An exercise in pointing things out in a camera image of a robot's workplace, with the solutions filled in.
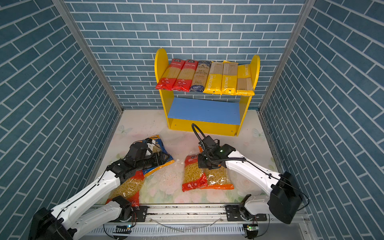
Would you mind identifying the yellow shelf with coloured boards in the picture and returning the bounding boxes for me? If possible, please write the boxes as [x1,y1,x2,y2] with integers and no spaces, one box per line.
[155,49,261,137]

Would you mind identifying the yellow Pastatime spaghetti pack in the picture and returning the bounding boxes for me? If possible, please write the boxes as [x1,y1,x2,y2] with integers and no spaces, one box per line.
[203,62,224,95]

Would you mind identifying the aluminium mounting rail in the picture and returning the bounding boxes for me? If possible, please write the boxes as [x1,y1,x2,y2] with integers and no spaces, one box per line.
[64,203,310,226]

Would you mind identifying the red macaroni bag left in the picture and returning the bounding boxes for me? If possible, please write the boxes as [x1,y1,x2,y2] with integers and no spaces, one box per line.
[106,171,145,207]

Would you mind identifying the blue orecchiette pasta bag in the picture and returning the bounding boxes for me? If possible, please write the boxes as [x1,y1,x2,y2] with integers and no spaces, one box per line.
[143,135,175,177]

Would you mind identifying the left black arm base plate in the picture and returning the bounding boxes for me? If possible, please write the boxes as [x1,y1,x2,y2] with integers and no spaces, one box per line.
[115,206,149,224]

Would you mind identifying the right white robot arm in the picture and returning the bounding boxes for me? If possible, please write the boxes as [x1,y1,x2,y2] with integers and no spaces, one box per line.
[192,124,306,224]

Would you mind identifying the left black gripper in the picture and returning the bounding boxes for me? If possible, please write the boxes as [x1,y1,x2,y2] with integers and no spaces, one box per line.
[135,150,171,172]

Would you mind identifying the red spaghetti pack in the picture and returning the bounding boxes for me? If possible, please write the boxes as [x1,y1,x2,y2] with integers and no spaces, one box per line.
[172,60,199,92]
[156,59,186,91]

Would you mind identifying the dark blue spaghetti pack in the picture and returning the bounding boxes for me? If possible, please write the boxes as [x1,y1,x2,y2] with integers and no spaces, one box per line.
[190,61,211,92]

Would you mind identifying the orange Pastatime macaroni bag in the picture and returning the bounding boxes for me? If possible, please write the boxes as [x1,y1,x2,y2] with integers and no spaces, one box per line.
[197,145,235,190]

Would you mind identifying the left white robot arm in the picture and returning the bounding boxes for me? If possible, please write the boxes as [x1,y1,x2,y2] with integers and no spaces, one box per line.
[28,142,170,240]

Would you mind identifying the red fusilli bag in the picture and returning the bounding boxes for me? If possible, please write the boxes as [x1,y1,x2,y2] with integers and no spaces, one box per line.
[182,155,208,192]

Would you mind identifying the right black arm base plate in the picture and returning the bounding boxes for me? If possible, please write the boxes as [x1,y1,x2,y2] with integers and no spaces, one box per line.
[225,205,267,222]

